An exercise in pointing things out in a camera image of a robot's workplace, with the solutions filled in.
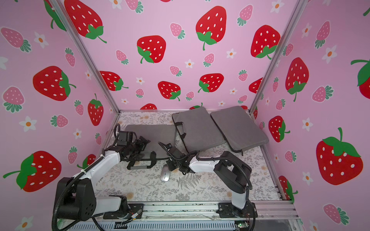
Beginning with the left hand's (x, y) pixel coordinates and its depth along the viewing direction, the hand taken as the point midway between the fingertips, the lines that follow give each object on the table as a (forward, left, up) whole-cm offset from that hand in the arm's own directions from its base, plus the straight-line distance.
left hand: (150, 146), depth 89 cm
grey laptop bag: (+17, -30, -5) cm, 35 cm away
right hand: (-9, -10, -6) cm, 15 cm away
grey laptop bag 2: (+17, -62, -7) cm, 65 cm away
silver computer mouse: (-14, -10, -8) cm, 20 cm away
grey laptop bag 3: (+14, -5, -6) cm, 16 cm away
